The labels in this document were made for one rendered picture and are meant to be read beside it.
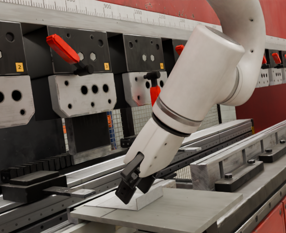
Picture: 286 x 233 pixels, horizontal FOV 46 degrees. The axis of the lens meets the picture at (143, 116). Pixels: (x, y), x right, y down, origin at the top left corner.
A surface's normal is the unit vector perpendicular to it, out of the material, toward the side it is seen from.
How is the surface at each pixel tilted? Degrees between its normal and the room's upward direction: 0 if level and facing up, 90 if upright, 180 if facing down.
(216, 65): 114
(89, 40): 90
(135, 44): 90
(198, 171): 90
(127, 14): 90
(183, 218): 0
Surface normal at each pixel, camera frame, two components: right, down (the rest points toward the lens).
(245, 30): -0.60, 0.59
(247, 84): 0.57, 0.17
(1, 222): 0.78, -0.07
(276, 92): -0.61, 0.12
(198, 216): -0.13, -0.99
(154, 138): -0.41, 0.06
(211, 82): 0.20, 0.52
